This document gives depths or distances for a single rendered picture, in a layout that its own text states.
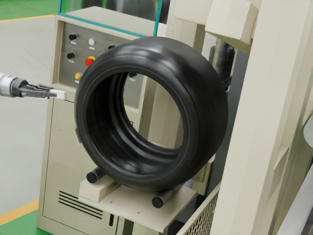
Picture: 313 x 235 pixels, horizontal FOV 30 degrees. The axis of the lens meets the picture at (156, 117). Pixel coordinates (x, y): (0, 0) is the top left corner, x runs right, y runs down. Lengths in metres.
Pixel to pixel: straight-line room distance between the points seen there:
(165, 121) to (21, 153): 2.08
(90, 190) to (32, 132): 2.47
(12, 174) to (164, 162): 1.88
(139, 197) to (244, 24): 1.09
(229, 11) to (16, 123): 3.52
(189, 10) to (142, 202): 0.96
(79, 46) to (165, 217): 1.15
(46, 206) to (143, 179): 1.37
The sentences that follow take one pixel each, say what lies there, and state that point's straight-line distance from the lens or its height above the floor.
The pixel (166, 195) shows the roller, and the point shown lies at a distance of 2.19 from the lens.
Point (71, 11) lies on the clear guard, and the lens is 3.01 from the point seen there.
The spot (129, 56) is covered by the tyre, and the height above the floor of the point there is 1.41.
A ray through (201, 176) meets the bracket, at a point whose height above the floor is 0.88.
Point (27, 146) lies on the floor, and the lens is 4.48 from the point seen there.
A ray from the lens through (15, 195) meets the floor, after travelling 3.85.
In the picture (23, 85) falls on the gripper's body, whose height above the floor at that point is 1.13.
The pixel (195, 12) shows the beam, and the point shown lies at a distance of 1.62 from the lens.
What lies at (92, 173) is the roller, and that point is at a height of 0.92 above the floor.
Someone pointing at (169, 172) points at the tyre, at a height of 1.04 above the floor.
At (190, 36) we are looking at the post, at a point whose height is 1.44.
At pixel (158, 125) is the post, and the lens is 2.47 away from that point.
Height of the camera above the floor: 1.99
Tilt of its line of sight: 22 degrees down
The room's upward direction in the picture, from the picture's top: 10 degrees clockwise
